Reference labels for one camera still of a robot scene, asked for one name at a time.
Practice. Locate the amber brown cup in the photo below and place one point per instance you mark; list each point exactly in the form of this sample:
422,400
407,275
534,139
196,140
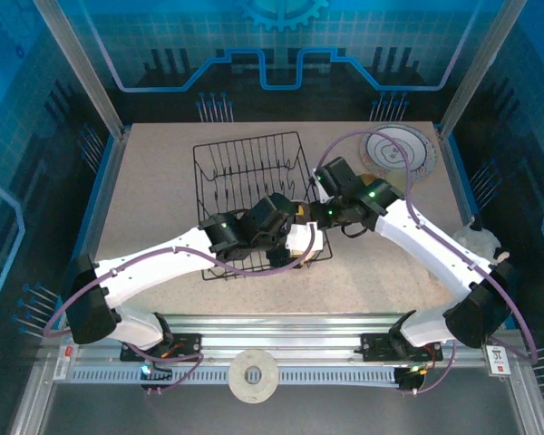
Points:
368,179

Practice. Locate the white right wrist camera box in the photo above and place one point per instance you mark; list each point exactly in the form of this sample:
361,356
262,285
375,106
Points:
321,190

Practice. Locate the grey white plush toy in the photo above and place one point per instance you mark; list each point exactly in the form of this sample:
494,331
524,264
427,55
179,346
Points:
478,240

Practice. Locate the white tape roll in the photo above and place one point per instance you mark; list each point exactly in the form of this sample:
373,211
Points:
240,376

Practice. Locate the colourful speckled plate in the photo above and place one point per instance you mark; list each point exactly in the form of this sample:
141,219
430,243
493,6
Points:
424,168

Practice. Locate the white label card with number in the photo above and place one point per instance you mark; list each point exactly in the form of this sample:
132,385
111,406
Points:
499,362

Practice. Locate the small white red sticker label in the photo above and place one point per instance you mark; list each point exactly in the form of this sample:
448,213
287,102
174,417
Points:
65,362

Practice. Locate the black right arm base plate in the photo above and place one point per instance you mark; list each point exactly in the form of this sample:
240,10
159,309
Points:
372,346

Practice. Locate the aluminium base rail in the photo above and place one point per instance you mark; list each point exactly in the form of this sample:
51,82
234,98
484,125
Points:
276,335

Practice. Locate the black controller board with light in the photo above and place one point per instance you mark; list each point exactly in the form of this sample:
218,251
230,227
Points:
156,375
405,379

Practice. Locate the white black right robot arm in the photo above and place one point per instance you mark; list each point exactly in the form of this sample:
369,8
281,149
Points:
435,254

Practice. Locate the white plate with blue pattern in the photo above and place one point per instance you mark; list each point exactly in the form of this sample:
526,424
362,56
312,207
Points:
390,156

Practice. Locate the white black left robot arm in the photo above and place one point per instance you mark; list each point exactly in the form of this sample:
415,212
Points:
163,263

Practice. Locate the aluminium frame post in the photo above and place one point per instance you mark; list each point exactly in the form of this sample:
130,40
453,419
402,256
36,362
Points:
476,77
86,77

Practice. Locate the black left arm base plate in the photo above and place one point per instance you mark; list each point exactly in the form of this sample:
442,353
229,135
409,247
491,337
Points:
190,346

